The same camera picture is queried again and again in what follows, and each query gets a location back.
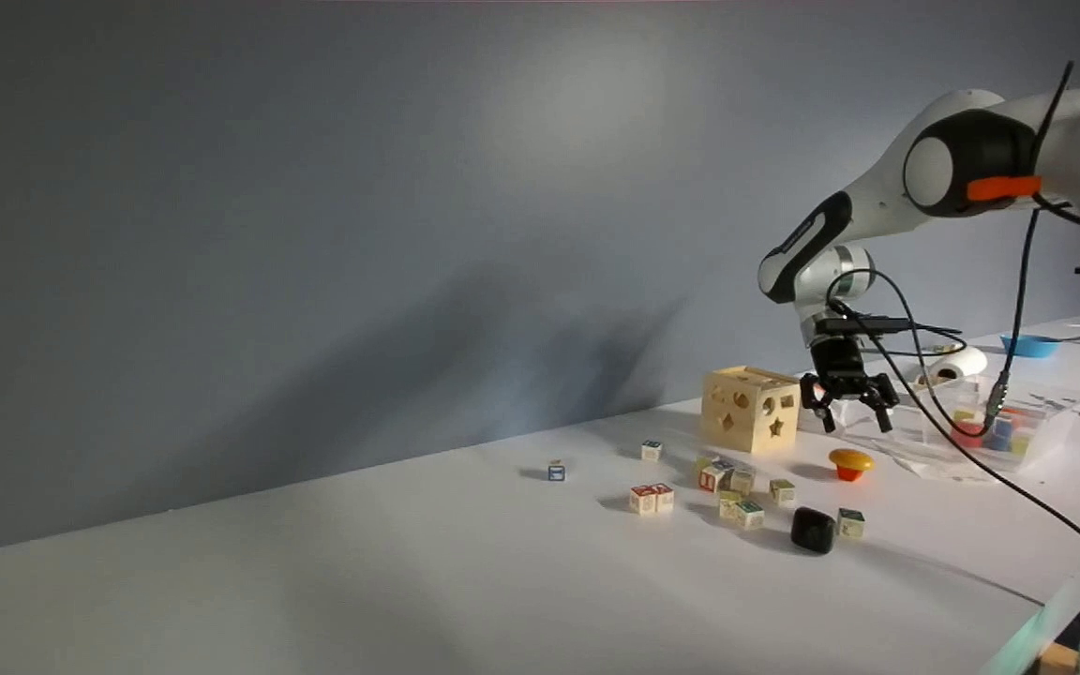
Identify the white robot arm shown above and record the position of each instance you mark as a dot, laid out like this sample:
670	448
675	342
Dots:
865	212

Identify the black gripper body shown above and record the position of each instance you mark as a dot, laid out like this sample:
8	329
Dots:
840	362

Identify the clear plastic container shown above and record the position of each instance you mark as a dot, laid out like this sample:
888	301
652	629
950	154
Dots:
1027	433

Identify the small block with red print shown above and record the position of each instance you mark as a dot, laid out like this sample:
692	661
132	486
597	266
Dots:
651	499

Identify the black block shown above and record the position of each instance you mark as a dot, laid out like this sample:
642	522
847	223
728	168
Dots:
810	532

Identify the small wooden piece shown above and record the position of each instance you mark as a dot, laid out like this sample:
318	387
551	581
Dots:
1058	657

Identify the white roll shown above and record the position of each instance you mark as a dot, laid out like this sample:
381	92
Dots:
970	364

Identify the small grey blue block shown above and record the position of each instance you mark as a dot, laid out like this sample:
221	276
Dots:
555	471

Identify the wooden shape sorter cube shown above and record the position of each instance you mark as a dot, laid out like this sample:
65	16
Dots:
752	411

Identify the blue bowl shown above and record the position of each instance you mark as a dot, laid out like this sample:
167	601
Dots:
1027	347

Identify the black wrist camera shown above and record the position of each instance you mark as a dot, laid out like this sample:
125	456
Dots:
872	329

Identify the yellow round object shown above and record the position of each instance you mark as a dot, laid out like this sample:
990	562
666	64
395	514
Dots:
851	459

